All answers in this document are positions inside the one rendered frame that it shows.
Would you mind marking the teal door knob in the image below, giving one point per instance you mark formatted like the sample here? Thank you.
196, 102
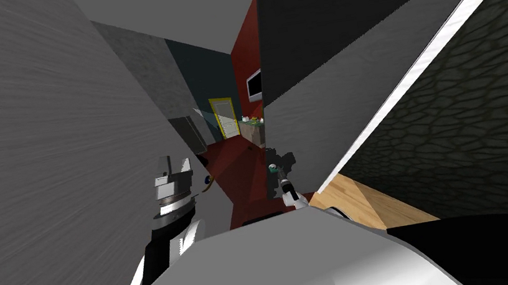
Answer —
272, 167

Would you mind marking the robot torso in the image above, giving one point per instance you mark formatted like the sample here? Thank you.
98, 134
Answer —
265, 282

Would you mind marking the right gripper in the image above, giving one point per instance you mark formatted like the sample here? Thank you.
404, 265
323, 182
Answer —
283, 179

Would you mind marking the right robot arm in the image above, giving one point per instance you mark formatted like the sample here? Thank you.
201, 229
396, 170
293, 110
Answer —
492, 253

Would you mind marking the grey door leaf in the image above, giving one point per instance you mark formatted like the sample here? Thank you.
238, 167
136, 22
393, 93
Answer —
355, 112
36, 170

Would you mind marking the counter with small things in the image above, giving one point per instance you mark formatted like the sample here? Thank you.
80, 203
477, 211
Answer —
253, 131

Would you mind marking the grey cabinet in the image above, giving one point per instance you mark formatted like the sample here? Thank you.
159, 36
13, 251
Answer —
189, 135

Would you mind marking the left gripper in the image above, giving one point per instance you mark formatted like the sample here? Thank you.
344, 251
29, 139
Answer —
173, 186

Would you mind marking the yellow framed pale door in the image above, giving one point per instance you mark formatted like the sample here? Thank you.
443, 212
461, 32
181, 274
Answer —
225, 118

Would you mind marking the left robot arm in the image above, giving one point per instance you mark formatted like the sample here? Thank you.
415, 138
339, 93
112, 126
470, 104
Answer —
165, 249

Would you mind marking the white framed television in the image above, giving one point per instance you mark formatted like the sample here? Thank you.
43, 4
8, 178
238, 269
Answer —
255, 85

